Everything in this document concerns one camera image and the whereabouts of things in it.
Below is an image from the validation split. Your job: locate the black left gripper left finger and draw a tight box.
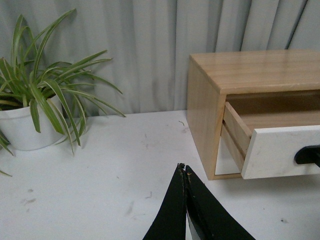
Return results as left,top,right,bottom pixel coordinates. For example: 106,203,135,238
143,163,187,240

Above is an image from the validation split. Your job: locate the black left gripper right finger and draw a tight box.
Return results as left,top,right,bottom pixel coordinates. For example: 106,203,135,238
185,165,254,240

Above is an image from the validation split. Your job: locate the white drawer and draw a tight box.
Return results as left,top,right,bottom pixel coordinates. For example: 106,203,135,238
221,102,320,179

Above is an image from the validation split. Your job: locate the wooden drawer cabinet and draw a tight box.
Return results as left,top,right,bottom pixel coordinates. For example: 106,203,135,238
187,50,320,180

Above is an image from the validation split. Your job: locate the green spider plant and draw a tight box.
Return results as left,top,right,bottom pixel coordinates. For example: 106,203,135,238
0,10,113,154

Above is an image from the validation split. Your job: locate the white plant pot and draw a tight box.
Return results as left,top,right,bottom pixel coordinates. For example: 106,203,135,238
0,107,63,151

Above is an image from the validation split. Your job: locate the grey curtain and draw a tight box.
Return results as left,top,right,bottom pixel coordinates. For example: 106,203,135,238
0,0,320,114

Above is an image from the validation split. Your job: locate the black drawer handle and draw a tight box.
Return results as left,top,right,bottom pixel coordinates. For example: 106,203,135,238
294,145,320,167

